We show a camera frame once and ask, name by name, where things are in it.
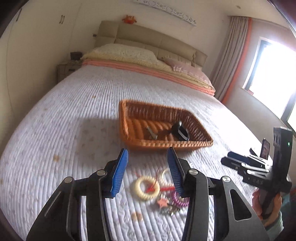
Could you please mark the beige nightstand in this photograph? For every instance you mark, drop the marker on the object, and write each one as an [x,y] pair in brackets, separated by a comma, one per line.
[67,68]

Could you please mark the pink pillow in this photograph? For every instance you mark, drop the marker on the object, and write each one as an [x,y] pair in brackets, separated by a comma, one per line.
[182,67]

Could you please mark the black smartwatch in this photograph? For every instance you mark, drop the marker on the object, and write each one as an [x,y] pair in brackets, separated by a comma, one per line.
[180,132]

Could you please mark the bright window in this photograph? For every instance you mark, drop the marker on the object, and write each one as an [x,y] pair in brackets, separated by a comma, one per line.
[271,79]

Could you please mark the gold pendant charm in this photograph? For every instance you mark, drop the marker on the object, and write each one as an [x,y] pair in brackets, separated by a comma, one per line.
[169,210]

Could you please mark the silver metal hair clip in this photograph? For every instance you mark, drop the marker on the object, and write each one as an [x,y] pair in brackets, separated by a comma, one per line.
[153,135]

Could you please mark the pink star charm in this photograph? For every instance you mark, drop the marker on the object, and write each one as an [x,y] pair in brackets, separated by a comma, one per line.
[162,203]

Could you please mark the orange plush toy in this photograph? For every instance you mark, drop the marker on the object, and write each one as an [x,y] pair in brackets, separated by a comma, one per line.
[129,19]

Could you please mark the black alarm clock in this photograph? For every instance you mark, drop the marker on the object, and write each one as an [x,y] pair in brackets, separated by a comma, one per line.
[76,56]

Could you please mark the folded pink yellow blanket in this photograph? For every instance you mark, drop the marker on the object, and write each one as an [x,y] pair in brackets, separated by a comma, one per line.
[159,70]

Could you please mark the cream floral pillow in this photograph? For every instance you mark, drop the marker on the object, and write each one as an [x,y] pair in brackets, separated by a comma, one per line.
[121,50]

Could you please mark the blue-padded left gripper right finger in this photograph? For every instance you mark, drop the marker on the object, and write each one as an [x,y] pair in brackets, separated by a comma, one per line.
[234,218]

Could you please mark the right hand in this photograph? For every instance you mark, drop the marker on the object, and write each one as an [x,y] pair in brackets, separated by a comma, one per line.
[258,209]

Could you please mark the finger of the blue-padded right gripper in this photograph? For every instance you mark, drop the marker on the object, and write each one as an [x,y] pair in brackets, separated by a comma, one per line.
[238,165]
[240,158]

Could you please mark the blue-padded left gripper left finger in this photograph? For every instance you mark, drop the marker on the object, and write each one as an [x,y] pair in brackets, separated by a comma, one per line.
[60,218]

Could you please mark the cream woven bangle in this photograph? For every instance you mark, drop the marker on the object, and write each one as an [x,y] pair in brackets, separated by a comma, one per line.
[146,188]

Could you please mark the white built-in wardrobe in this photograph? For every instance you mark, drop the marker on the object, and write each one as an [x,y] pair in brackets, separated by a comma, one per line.
[36,40]

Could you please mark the grey orange curtain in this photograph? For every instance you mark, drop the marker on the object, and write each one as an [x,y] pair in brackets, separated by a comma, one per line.
[231,56]

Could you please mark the beige padded headboard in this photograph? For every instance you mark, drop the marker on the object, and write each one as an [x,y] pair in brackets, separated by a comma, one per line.
[162,45]

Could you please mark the orange wicker basket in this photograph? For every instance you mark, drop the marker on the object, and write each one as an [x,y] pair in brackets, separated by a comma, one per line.
[135,116]

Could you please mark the white carved wall shelf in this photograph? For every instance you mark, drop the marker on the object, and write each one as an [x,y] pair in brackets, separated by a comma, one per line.
[169,10]

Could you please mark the white quilted bedspread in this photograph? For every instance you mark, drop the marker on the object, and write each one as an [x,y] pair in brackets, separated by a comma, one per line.
[74,131]

